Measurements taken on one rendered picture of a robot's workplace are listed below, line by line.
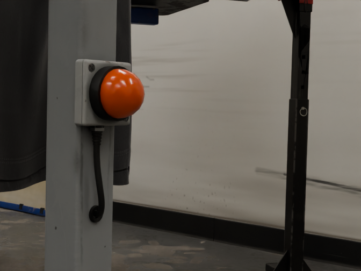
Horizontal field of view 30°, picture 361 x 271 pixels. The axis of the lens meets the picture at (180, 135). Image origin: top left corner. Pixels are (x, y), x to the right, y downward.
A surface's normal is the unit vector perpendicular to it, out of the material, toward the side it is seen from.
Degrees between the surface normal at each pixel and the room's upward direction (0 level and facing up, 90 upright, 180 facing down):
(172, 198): 90
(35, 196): 77
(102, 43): 90
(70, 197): 90
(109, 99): 99
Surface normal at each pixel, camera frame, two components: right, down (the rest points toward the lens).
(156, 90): -0.64, 0.02
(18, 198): -0.61, -0.20
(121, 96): 0.04, 0.22
